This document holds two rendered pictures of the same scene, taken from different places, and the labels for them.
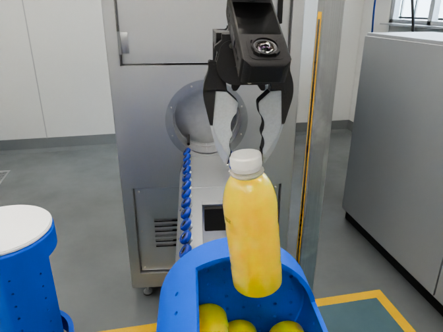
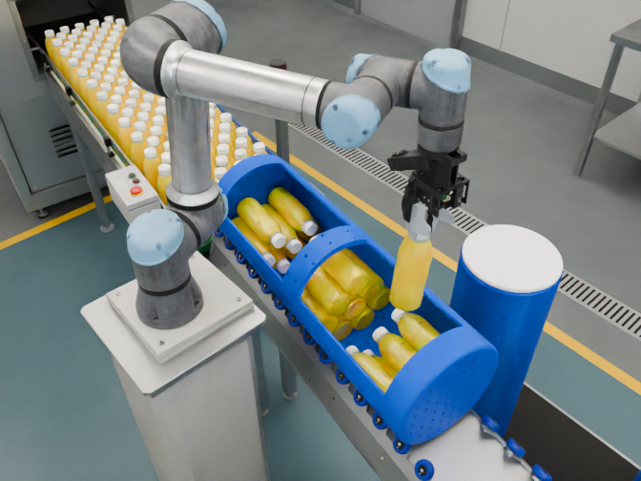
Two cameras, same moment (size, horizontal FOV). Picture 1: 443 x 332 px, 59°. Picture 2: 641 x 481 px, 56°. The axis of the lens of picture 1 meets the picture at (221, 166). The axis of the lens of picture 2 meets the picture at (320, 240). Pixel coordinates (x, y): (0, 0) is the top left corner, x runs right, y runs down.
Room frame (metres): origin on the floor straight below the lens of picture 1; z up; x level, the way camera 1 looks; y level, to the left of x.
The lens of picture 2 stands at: (1.11, -0.63, 2.20)
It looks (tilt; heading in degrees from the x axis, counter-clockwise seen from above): 41 degrees down; 151
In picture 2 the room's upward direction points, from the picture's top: 1 degrees counter-clockwise
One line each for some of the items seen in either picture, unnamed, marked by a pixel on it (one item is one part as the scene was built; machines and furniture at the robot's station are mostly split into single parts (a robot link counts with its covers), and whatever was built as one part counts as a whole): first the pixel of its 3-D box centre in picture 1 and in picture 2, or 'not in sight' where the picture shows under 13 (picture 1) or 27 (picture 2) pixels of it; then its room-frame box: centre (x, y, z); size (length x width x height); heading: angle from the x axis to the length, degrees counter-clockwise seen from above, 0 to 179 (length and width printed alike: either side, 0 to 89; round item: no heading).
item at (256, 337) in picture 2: not in sight; (256, 365); (-0.25, -0.16, 0.31); 0.06 x 0.06 x 0.63; 4
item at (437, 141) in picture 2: not in sight; (441, 132); (0.45, -0.03, 1.67); 0.08 x 0.08 x 0.05
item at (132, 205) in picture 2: not in sight; (134, 196); (-0.51, -0.40, 1.05); 0.20 x 0.10 x 0.10; 4
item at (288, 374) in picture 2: not in sight; (286, 348); (-0.26, -0.02, 0.31); 0.06 x 0.06 x 0.63; 4
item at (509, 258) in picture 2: not in sight; (511, 257); (0.29, 0.45, 1.03); 0.28 x 0.28 x 0.01
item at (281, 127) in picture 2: not in sight; (286, 217); (-0.73, 0.23, 0.55); 0.04 x 0.04 x 1.10; 4
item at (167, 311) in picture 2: not in sight; (167, 289); (0.12, -0.47, 1.23); 0.15 x 0.15 x 0.10
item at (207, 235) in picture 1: (219, 226); not in sight; (1.00, 0.01, 1.00); 0.10 x 0.04 x 0.15; 94
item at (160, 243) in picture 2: not in sight; (159, 247); (0.11, -0.46, 1.34); 0.13 x 0.12 x 0.14; 127
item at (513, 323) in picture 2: not in sight; (485, 354); (0.29, 0.45, 0.59); 0.28 x 0.28 x 0.88
